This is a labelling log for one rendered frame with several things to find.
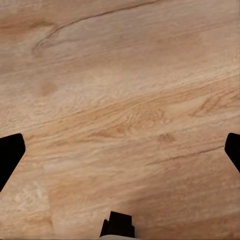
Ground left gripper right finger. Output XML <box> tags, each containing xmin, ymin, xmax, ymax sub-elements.
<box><xmin>224</xmin><ymin>132</ymin><xmax>240</xmax><ymax>172</ymax></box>

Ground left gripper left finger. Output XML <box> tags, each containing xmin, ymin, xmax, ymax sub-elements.
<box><xmin>0</xmin><ymin>133</ymin><xmax>26</xmax><ymax>192</ymax></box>

